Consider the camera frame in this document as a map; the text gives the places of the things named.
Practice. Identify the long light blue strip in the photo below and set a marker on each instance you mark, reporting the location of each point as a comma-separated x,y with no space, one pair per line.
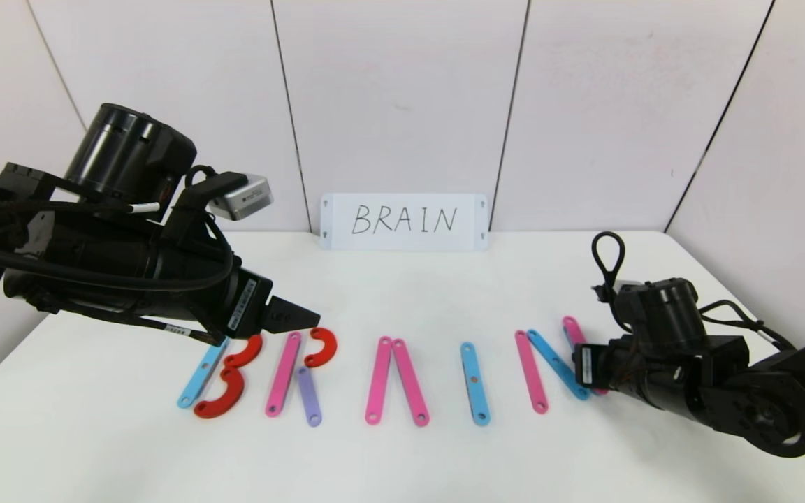
196,381

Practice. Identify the orange and black left arm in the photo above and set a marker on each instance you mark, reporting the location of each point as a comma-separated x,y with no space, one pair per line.
119,154

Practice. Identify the white BRAIN word card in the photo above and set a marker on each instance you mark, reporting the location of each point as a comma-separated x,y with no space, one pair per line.
402,201

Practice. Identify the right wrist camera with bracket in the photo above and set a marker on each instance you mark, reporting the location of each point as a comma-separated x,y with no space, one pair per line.
626,286

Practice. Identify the blue strip with middle hole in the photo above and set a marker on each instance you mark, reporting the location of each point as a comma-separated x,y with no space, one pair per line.
474,383

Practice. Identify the short purple strip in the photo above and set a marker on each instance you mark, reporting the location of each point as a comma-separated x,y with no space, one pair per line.
309,397

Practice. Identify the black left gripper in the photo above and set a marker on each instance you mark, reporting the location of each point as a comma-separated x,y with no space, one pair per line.
247,304

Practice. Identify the red curved piece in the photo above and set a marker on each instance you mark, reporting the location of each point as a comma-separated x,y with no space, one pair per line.
331,346
252,349
233,397

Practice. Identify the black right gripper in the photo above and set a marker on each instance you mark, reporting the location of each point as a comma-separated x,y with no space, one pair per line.
585,366

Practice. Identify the short blue strip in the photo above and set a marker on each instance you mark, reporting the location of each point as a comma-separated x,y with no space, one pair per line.
555,362

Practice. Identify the pink strip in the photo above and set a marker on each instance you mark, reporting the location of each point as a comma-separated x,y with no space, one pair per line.
284,375
531,372
410,381
573,328
379,379

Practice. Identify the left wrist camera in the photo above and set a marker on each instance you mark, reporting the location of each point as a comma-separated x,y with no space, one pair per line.
245,198

